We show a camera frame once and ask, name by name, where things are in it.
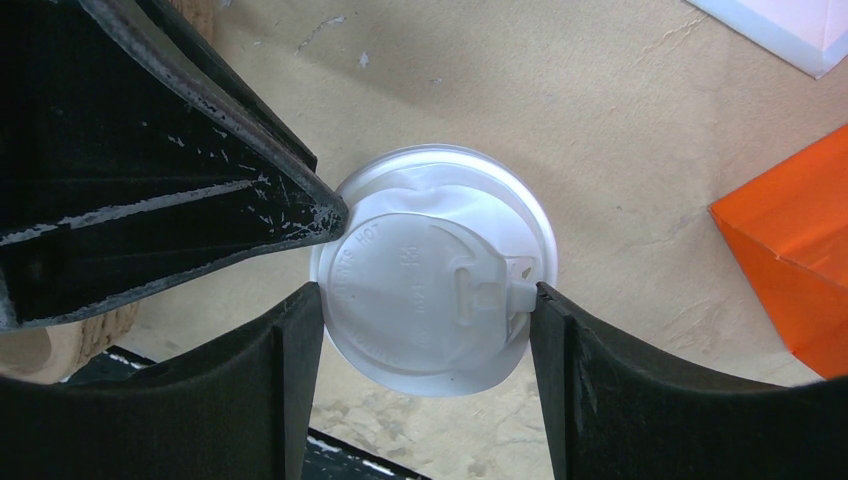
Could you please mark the orange paper bag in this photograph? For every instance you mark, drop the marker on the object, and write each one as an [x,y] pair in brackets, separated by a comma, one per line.
[787,230]

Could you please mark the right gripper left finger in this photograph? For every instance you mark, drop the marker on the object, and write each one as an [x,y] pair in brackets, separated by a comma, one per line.
[236,407]

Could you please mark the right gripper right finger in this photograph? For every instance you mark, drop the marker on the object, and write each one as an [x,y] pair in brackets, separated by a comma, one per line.
[616,407]

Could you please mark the white cup lid picked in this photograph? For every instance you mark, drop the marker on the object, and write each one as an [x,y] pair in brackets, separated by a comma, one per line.
[430,289]

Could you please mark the pulp cup carrier tray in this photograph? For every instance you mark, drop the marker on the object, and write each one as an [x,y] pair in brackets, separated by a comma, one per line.
[66,331]

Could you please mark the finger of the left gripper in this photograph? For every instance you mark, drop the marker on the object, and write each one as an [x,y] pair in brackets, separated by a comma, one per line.
[261,200]
[190,25]

